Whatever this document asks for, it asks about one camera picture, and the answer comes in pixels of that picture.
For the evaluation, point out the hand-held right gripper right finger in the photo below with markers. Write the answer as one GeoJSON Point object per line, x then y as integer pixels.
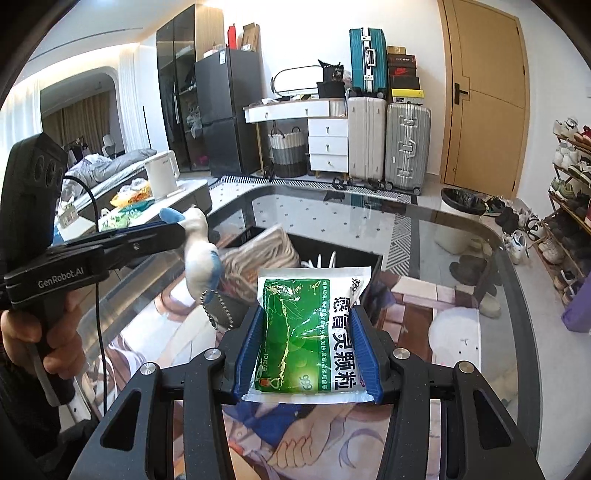
{"type": "Point", "coordinates": [364, 355]}

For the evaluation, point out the white electric kettle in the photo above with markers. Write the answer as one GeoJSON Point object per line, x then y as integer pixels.
{"type": "Point", "coordinates": [161, 177]}

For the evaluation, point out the oval mirror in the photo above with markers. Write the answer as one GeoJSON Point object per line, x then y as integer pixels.
{"type": "Point", "coordinates": [295, 83]}

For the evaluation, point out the green medicine packet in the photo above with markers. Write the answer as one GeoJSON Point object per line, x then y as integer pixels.
{"type": "Point", "coordinates": [304, 332]}

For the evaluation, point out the black cardboard box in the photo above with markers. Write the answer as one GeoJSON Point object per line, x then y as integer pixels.
{"type": "Point", "coordinates": [351, 258]}

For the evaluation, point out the white blue plush toy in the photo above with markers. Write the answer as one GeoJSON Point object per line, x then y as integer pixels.
{"type": "Point", "coordinates": [201, 258]}

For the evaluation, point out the flat brown cardboard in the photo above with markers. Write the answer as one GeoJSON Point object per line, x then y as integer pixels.
{"type": "Point", "coordinates": [250, 37]}

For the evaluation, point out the small brown cardboard box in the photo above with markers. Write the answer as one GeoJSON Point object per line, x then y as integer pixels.
{"type": "Point", "coordinates": [397, 50]}

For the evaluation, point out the grey white laundry basket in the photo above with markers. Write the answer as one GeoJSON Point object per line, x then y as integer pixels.
{"type": "Point", "coordinates": [287, 154]}

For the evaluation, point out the bed with grey duvet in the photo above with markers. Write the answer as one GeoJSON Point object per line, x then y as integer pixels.
{"type": "Point", "coordinates": [115, 166]}

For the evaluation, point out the black bag with ears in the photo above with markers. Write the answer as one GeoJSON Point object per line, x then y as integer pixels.
{"type": "Point", "coordinates": [331, 71]}

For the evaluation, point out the dotted floor rug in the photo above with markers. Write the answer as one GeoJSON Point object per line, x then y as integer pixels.
{"type": "Point", "coordinates": [300, 207]}

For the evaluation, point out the person's left hand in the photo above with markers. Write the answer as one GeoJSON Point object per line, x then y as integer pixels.
{"type": "Point", "coordinates": [64, 337]}

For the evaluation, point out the dark grey fridge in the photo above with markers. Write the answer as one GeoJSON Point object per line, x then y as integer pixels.
{"type": "Point", "coordinates": [231, 92]}

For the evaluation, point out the teal suitcase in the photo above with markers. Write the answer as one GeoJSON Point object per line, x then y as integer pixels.
{"type": "Point", "coordinates": [367, 64]}

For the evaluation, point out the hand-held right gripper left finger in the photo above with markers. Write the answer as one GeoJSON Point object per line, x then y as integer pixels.
{"type": "Point", "coordinates": [249, 350]}

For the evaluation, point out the purple bag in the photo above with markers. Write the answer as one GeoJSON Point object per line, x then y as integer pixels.
{"type": "Point", "coordinates": [577, 309]}

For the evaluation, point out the person's left forearm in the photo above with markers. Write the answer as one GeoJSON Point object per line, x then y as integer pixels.
{"type": "Point", "coordinates": [23, 406]}

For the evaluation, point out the dark glass cabinet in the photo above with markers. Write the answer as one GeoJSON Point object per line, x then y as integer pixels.
{"type": "Point", "coordinates": [178, 69]}

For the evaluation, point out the yellow snack bag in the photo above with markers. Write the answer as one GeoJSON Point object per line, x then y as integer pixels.
{"type": "Point", "coordinates": [131, 196]}

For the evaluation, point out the white suitcase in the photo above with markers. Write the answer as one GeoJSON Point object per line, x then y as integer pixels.
{"type": "Point", "coordinates": [367, 138]}

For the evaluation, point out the black shoe box red logo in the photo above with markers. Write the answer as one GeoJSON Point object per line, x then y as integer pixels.
{"type": "Point", "coordinates": [402, 71]}

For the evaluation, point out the printed table mat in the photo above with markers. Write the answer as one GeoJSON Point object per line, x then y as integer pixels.
{"type": "Point", "coordinates": [406, 332]}

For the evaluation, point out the black round box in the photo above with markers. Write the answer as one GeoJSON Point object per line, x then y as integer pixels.
{"type": "Point", "coordinates": [330, 90]}

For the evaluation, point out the plain black shoe box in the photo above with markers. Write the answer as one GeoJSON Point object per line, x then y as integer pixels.
{"type": "Point", "coordinates": [405, 83]}

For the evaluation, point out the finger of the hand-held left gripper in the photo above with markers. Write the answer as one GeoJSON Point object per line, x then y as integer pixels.
{"type": "Point", "coordinates": [147, 237]}

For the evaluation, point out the beige curtains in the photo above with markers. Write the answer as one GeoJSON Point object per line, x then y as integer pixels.
{"type": "Point", "coordinates": [87, 120]}

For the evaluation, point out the white trash bin black liner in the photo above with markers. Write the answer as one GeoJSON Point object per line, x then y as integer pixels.
{"type": "Point", "coordinates": [455, 230]}

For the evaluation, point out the wooden door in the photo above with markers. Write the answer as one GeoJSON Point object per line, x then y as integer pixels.
{"type": "Point", "coordinates": [489, 115]}

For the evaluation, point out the wooden shoe rack with shoes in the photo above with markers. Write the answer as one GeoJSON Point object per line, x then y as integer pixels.
{"type": "Point", "coordinates": [572, 184]}

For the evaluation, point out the silver suitcase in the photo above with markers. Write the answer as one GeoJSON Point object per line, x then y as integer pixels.
{"type": "Point", "coordinates": [408, 147]}

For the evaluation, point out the group of shoes on floor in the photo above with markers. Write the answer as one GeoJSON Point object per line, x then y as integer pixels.
{"type": "Point", "coordinates": [512, 221]}

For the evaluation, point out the white vanity desk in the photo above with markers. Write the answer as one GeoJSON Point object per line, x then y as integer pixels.
{"type": "Point", "coordinates": [328, 143]}

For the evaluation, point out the grey side table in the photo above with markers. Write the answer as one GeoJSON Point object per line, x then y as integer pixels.
{"type": "Point", "coordinates": [189, 194]}

